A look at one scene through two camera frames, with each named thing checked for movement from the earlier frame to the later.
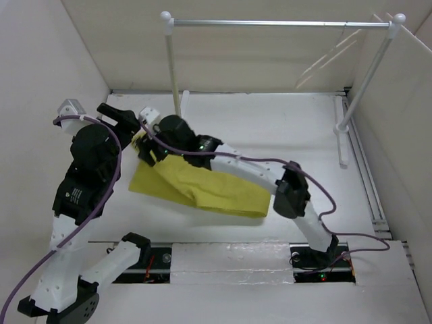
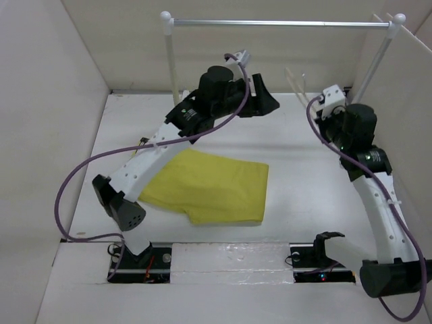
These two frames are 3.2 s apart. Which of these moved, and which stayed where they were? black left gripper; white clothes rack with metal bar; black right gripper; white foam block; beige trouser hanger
Moved: black right gripper; black left gripper; beige trouser hanger
Stayed: white clothes rack with metal bar; white foam block
